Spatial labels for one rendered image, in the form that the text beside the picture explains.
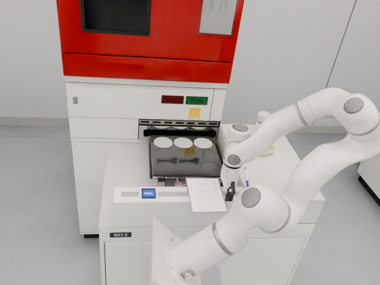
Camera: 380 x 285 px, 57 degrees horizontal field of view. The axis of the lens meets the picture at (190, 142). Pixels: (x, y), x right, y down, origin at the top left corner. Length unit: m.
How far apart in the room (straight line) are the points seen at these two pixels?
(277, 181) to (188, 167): 0.42
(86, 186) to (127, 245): 0.71
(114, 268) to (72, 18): 1.12
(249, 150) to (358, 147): 0.34
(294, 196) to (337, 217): 2.00
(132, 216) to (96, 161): 0.69
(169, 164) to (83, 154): 0.56
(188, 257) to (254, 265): 0.68
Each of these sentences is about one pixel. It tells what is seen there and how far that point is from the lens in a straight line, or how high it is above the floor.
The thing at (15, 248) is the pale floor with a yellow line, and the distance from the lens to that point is 2.64.
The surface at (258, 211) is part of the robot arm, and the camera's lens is 1.05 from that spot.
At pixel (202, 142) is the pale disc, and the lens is 1.91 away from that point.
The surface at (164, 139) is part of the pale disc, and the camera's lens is 1.89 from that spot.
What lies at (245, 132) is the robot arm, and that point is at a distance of 1.30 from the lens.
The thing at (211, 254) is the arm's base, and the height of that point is 1.03.
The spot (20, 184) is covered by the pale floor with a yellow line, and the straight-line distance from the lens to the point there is 3.10.
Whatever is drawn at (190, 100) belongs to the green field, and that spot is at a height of 1.10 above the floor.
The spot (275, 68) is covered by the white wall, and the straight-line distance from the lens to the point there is 3.64.
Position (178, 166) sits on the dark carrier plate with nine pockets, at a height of 0.90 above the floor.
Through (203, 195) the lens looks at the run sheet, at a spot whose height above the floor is 0.97.
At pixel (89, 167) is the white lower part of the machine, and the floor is 0.65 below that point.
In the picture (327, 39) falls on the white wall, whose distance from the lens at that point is 3.74.
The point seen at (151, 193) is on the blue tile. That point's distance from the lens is 1.46.
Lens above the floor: 1.94
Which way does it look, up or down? 33 degrees down
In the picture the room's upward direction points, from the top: 7 degrees clockwise
